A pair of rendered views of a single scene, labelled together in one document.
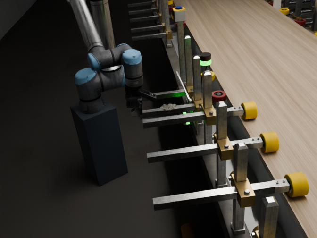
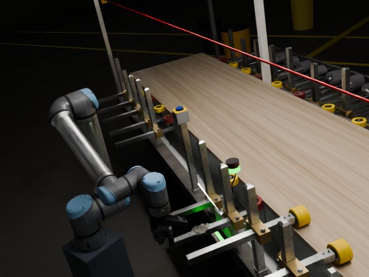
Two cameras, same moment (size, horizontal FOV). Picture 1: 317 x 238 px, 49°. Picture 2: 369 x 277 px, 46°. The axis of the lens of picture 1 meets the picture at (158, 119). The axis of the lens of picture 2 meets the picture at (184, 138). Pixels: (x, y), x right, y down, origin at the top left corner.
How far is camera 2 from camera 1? 0.36 m
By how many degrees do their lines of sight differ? 13
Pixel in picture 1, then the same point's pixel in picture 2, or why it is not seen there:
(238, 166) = not seen: outside the picture
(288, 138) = (354, 241)
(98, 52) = (111, 183)
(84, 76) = (79, 207)
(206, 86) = (251, 200)
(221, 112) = (286, 232)
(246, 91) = (282, 190)
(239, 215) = not seen: outside the picture
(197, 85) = (228, 195)
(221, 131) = (288, 253)
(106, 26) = (99, 144)
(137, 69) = (164, 195)
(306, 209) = not seen: outside the picture
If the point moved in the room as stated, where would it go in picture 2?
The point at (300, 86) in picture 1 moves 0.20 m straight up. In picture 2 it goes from (336, 173) to (335, 136)
